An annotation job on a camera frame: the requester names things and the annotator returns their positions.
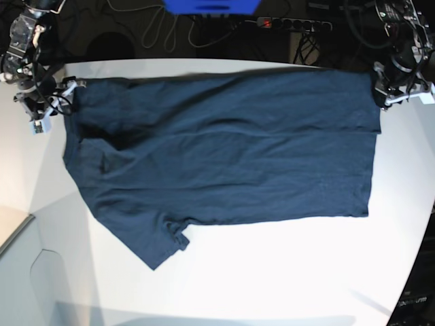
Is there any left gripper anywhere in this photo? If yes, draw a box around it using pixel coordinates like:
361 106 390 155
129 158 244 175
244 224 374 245
371 62 433 110

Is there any light coiled cable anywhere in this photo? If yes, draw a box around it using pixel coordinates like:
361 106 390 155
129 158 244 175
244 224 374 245
101 0 235 49

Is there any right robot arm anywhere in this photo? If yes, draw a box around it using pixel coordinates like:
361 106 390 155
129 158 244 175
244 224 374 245
1 1 86 134

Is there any blue plastic bin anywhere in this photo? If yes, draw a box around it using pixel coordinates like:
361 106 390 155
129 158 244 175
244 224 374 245
163 0 261 15

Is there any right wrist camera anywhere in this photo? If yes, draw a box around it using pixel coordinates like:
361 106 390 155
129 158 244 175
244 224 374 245
29 119 52 135

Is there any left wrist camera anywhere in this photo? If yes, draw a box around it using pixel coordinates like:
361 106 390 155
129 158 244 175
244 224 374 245
419 84 435 105

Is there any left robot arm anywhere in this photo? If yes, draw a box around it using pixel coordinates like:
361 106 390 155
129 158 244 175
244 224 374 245
372 1 434 110

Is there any black power strip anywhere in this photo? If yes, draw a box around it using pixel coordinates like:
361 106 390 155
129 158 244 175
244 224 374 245
256 17 333 33

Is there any dark blue t-shirt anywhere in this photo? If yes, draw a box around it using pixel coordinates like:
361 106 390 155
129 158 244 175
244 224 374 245
63 69 381 269

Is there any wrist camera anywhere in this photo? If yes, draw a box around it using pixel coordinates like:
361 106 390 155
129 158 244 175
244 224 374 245
29 119 52 135
419 84 435 105

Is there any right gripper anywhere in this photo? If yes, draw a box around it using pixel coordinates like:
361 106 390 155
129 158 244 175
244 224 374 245
14 77 86 132

